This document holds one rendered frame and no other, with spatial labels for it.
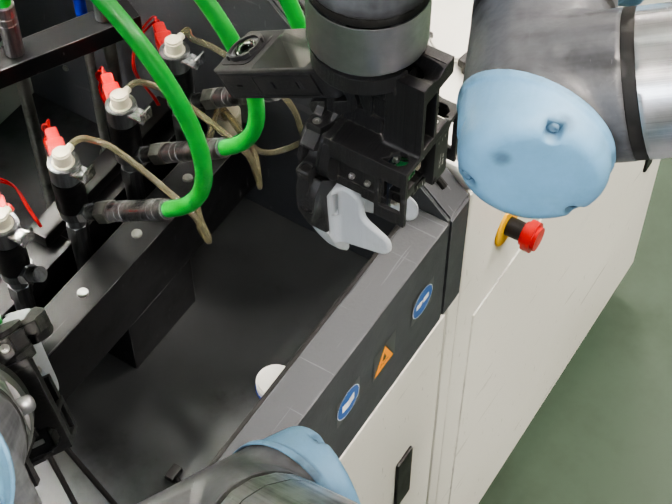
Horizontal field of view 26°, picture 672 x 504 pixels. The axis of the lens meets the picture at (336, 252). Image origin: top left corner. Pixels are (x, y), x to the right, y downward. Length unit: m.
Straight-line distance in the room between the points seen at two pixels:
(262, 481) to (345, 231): 0.33
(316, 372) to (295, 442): 0.52
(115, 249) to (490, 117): 0.72
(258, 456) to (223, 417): 0.64
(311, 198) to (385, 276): 0.41
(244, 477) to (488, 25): 0.26
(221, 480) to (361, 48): 0.26
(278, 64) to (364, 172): 0.09
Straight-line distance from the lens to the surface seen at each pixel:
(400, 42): 0.85
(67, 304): 1.32
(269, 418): 1.27
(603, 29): 0.70
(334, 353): 1.30
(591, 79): 0.69
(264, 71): 0.95
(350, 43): 0.85
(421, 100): 0.87
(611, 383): 2.46
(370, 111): 0.91
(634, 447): 2.40
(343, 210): 0.99
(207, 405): 1.42
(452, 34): 1.53
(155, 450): 1.40
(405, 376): 1.50
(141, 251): 1.35
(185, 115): 1.09
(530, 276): 1.81
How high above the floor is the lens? 2.03
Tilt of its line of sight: 52 degrees down
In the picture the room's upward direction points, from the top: straight up
